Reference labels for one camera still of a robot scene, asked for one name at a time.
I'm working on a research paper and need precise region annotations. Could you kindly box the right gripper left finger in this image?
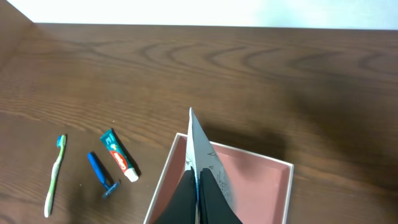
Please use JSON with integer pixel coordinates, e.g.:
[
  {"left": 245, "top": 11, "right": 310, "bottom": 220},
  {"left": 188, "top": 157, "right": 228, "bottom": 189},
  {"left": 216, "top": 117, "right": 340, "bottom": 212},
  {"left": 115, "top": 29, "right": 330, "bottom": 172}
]
[{"left": 154, "top": 169, "right": 197, "bottom": 224}]

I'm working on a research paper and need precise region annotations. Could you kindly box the white box pink interior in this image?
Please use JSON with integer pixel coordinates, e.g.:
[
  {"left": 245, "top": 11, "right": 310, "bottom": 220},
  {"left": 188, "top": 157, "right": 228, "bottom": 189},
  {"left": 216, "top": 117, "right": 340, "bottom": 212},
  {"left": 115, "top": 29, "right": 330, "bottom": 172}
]
[{"left": 144, "top": 133, "right": 294, "bottom": 223}]

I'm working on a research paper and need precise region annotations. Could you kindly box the green white toothbrush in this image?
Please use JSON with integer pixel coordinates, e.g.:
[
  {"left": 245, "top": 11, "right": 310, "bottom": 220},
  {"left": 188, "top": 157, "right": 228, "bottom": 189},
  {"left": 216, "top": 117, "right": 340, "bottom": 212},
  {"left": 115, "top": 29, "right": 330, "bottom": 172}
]
[{"left": 44, "top": 134, "right": 67, "bottom": 218}]

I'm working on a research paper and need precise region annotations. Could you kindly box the white Pantene tube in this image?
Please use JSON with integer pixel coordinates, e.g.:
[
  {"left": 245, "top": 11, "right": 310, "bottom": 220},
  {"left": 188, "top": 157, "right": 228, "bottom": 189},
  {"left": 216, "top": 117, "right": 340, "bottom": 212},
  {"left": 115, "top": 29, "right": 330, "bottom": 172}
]
[{"left": 185, "top": 107, "right": 234, "bottom": 210}]

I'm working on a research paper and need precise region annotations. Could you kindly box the blue disposable razor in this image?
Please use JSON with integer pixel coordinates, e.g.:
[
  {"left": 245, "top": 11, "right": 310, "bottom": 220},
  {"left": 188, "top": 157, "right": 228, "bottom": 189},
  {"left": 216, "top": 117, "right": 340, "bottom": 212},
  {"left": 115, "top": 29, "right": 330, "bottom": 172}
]
[{"left": 87, "top": 151, "right": 120, "bottom": 198}]

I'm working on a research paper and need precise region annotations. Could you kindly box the Colgate toothpaste tube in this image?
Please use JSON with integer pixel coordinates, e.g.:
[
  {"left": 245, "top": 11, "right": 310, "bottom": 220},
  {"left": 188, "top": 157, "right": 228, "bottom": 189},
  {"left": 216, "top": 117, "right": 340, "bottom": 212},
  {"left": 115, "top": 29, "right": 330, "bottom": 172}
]
[{"left": 100, "top": 129, "right": 139, "bottom": 182}]

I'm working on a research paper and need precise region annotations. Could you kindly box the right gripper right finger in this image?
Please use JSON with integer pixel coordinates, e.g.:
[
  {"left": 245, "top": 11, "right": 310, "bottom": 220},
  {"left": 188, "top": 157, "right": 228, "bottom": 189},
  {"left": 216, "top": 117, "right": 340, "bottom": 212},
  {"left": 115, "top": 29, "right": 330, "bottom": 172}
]
[{"left": 199, "top": 168, "right": 242, "bottom": 224}]

